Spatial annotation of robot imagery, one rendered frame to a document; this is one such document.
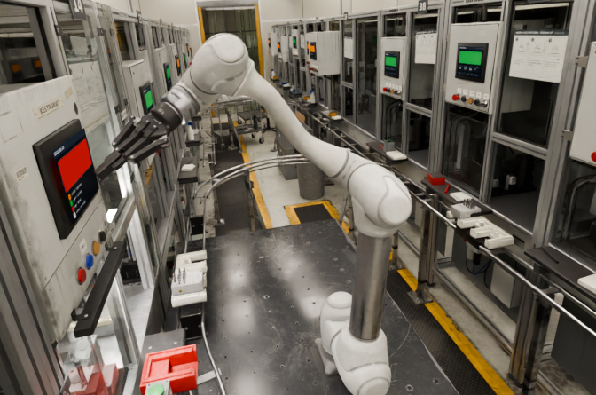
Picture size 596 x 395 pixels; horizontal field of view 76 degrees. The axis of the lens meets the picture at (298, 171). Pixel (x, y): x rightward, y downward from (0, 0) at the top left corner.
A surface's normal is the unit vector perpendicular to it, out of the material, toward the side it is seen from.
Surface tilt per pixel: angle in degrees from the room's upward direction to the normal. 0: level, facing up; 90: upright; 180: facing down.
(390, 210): 84
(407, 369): 0
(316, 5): 90
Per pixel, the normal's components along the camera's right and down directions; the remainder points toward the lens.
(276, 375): -0.05, -0.94
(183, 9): 0.22, 0.33
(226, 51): 0.34, -0.24
